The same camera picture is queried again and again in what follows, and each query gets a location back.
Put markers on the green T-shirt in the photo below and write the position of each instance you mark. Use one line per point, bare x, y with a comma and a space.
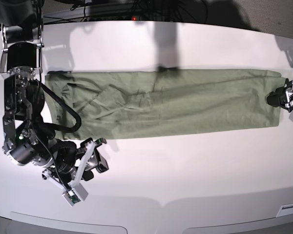
120, 105

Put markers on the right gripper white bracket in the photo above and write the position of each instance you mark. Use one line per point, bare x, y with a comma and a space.
71, 165

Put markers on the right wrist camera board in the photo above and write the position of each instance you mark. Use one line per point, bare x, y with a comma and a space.
71, 196

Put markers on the black power strip red light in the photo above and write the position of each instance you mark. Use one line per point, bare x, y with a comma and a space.
140, 16

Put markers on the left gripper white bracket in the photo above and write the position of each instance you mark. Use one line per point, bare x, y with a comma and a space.
282, 97

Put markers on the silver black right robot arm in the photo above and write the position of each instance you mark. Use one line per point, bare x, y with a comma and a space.
27, 138

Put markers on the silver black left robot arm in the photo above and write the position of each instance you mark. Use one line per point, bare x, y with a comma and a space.
282, 97

